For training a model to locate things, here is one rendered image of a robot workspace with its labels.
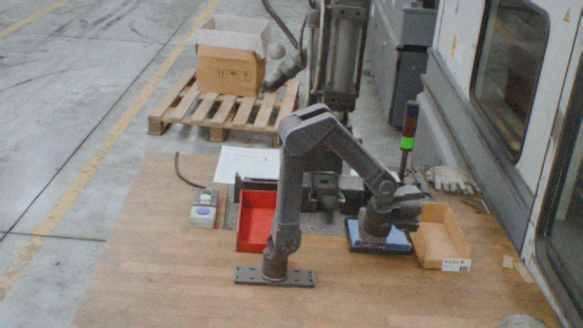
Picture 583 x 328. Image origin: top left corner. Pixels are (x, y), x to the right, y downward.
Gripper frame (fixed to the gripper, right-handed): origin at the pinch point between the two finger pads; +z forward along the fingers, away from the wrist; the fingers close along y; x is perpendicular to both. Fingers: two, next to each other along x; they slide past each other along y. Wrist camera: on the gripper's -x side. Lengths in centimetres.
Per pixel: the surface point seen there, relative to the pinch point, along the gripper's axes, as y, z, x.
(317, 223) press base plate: 11.7, 11.3, 11.6
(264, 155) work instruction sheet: 52, 34, 28
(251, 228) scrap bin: 6.7, 8.1, 30.6
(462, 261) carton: -5.1, -2.3, -24.6
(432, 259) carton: -5.1, -2.2, -16.6
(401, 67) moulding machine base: 260, 194, -73
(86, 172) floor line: 148, 195, 134
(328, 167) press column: 41.2, 24.4, 6.6
